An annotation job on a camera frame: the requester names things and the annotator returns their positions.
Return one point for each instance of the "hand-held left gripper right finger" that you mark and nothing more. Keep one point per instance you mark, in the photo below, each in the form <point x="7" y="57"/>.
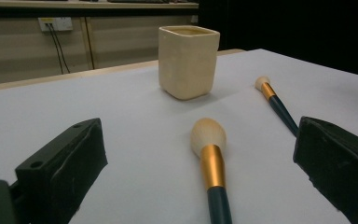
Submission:
<point x="341" y="165"/>

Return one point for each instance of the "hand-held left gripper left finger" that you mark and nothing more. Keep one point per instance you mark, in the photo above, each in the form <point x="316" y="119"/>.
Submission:
<point x="62" y="174"/>

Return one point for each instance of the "large makeup brush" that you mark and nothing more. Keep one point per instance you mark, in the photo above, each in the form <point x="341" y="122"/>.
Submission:
<point x="213" y="165"/>

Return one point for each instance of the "dark horizontal rail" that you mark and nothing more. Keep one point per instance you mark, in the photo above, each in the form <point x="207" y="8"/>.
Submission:
<point x="74" y="11"/>

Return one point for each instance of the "small makeup brush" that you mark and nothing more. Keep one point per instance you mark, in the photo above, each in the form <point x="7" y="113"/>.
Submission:
<point x="279" y="107"/>

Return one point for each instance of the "black curtain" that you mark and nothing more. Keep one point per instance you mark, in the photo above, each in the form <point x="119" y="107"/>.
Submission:
<point x="292" y="31"/>

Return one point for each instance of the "cream square ceramic cup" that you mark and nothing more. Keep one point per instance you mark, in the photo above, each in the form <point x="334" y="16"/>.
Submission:
<point x="186" y="65"/>

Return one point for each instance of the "white table sheet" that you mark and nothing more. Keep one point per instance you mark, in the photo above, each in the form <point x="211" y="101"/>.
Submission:
<point x="136" y="130"/>

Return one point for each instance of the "white wall socket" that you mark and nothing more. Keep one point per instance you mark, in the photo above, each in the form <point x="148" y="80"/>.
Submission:
<point x="60" y="23"/>

